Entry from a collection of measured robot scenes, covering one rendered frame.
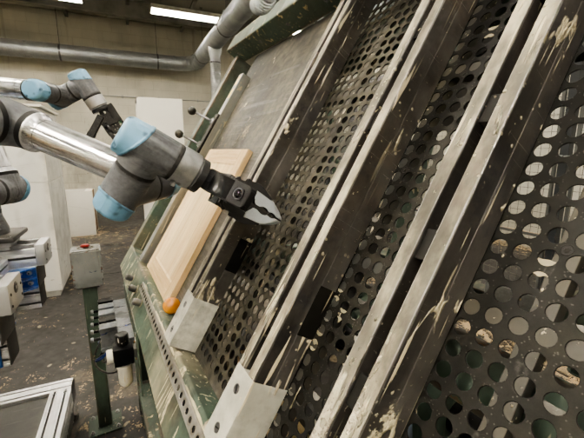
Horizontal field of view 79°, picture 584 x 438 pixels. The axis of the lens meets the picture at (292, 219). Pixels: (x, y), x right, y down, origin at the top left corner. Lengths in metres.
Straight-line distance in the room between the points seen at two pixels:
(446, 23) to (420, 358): 0.55
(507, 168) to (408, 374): 0.26
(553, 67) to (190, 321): 0.81
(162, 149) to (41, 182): 3.22
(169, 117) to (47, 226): 2.26
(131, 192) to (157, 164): 0.07
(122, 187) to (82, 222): 5.87
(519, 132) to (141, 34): 9.75
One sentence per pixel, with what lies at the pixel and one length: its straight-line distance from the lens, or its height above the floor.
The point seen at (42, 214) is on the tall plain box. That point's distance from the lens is 3.89.
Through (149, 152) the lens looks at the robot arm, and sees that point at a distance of 0.68.
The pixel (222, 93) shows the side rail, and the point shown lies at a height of 1.65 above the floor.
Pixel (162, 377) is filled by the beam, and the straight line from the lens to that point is 0.95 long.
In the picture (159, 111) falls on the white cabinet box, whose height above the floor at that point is 1.87.
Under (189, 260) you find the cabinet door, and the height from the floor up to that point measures 1.02.
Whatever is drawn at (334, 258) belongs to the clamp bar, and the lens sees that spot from 0.58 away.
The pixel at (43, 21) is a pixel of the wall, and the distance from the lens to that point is 10.12.
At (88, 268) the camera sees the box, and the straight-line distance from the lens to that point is 1.84.
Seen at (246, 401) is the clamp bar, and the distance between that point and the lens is 0.60.
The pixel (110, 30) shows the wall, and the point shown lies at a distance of 10.02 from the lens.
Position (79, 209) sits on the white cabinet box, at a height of 0.43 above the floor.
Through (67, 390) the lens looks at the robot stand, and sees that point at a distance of 2.18.
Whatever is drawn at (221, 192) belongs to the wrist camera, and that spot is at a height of 1.29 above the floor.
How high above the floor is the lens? 1.37
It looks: 11 degrees down
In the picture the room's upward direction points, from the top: straight up
